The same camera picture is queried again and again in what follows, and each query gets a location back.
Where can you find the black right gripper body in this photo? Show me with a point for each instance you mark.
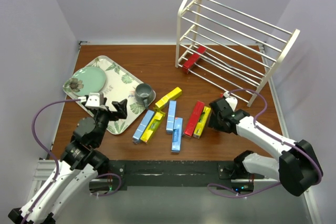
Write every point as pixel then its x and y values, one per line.
pixel 214 122

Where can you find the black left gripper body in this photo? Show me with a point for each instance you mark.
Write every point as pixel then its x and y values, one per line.
pixel 103 116

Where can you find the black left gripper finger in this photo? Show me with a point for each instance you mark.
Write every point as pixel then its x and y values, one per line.
pixel 102 99
pixel 121 110

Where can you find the yellow toothpaste box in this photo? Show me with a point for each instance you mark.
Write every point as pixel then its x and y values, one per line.
pixel 153 126
pixel 172 95
pixel 202 121

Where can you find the red toothpaste box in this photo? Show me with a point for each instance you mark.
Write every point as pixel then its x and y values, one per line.
pixel 192 60
pixel 193 120

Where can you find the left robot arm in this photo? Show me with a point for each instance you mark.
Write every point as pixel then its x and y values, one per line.
pixel 79 164

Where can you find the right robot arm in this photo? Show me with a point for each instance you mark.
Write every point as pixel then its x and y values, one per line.
pixel 293 164

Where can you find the white metal shelf rack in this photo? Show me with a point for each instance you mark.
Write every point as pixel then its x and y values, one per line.
pixel 242 51

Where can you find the floral leaf serving tray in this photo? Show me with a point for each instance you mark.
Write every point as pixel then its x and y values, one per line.
pixel 120 84

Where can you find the green ceramic plate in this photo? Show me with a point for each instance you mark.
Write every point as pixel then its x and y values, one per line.
pixel 87 80

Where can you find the grey ceramic mug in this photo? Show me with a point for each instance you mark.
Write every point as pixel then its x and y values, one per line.
pixel 144 94

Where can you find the blue toothpaste box left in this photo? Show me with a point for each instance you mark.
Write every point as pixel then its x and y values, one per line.
pixel 142 126

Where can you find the blue toothpaste box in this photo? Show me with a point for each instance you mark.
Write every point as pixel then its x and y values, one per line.
pixel 142 126
pixel 171 117
pixel 177 135

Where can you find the blue toothpaste box right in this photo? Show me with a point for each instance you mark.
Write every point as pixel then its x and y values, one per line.
pixel 177 135

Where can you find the blue toothpaste box middle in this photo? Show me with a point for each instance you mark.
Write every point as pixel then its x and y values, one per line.
pixel 171 117

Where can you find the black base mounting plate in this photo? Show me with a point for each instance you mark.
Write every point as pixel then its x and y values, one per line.
pixel 180 174

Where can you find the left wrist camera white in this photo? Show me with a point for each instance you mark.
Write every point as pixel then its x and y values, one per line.
pixel 91 101

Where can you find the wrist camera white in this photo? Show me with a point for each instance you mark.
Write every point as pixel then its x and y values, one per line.
pixel 231 100
pixel 91 101

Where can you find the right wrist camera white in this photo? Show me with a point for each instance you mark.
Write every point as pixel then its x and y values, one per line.
pixel 231 100

